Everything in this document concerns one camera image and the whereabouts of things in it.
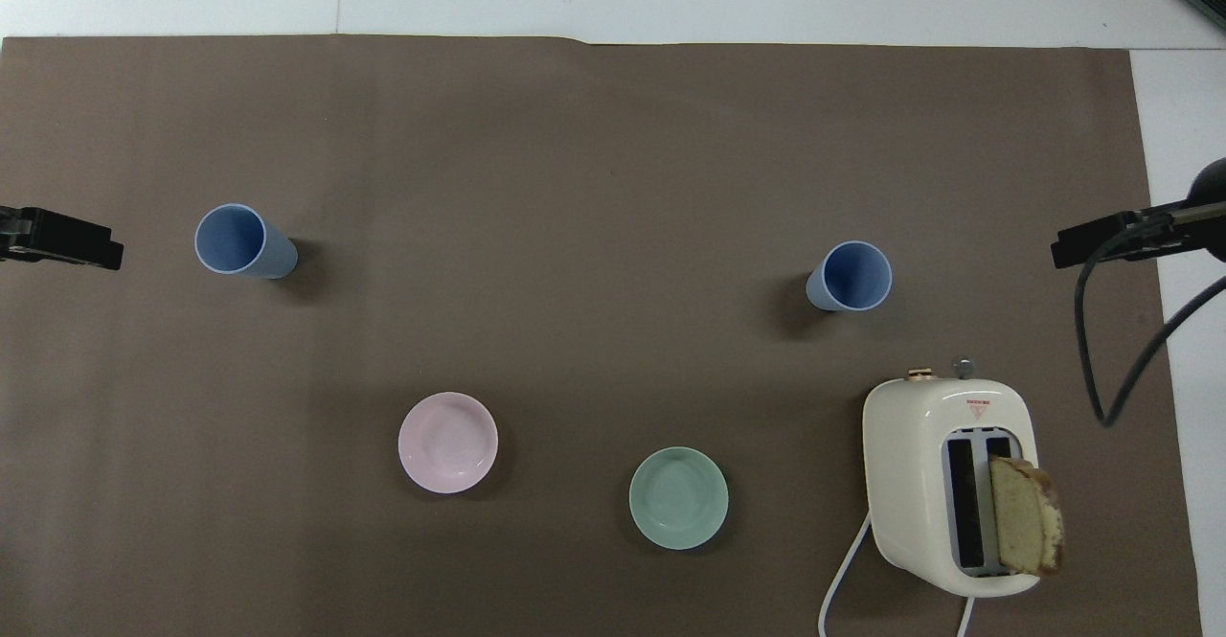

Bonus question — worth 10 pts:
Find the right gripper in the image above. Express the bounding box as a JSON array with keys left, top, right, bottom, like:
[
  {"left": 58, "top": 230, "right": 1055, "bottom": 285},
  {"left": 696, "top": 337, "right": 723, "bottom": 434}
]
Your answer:
[{"left": 1136, "top": 158, "right": 1226, "bottom": 263}]

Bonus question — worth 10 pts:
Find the bread slice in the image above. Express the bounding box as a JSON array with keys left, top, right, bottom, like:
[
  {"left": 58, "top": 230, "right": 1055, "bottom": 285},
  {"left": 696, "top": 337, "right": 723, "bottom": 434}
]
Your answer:
[{"left": 988, "top": 456, "right": 1066, "bottom": 578}]

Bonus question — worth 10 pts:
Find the blue plastic cup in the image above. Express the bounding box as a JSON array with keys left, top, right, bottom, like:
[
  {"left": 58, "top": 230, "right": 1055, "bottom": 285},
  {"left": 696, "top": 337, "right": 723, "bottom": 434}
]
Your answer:
[
  {"left": 194, "top": 203, "right": 299, "bottom": 281},
  {"left": 806, "top": 240, "right": 894, "bottom": 313}
]

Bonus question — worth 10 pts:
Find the cream toaster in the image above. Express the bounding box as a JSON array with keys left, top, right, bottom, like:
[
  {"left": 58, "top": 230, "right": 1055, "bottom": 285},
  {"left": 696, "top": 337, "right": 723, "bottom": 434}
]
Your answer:
[{"left": 862, "top": 357, "right": 1040, "bottom": 600}]

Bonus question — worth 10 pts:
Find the green plate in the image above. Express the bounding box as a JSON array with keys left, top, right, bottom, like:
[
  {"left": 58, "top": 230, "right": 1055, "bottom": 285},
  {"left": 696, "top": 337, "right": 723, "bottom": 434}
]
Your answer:
[{"left": 628, "top": 446, "right": 730, "bottom": 552}]

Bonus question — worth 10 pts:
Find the pink plate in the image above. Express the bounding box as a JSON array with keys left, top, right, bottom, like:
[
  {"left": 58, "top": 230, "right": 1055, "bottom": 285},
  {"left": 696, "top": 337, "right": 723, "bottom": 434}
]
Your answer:
[{"left": 397, "top": 392, "right": 500, "bottom": 495}]

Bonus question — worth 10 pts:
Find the black cable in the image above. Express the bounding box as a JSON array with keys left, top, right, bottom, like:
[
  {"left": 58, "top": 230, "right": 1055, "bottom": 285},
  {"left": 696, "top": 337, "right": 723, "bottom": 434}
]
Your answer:
[{"left": 1075, "top": 221, "right": 1226, "bottom": 429}]

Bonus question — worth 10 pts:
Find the white power cord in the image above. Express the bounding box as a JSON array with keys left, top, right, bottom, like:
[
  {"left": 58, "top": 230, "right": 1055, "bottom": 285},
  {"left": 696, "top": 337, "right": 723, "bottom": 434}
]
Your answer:
[{"left": 819, "top": 512, "right": 978, "bottom": 637}]

